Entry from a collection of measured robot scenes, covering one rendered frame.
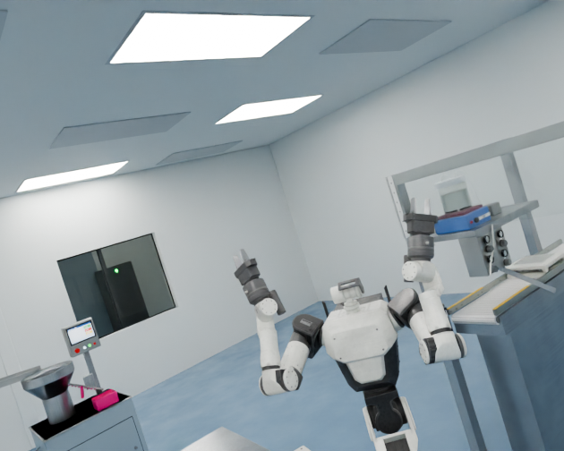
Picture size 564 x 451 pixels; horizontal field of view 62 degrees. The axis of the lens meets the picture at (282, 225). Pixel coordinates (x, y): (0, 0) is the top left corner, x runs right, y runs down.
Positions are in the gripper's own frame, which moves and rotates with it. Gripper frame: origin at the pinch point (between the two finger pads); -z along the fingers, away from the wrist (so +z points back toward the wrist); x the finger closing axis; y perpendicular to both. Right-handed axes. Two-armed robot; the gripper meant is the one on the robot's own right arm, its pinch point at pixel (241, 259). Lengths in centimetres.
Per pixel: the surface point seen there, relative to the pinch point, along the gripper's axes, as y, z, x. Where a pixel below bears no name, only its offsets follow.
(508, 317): -122, 68, 17
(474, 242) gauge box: -107, 30, 31
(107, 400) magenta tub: -10, -7, -224
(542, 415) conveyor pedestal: -140, 119, -8
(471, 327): -119, 64, -3
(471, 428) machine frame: -118, 109, -35
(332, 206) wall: -452, -182, -302
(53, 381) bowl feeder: 20, -34, -229
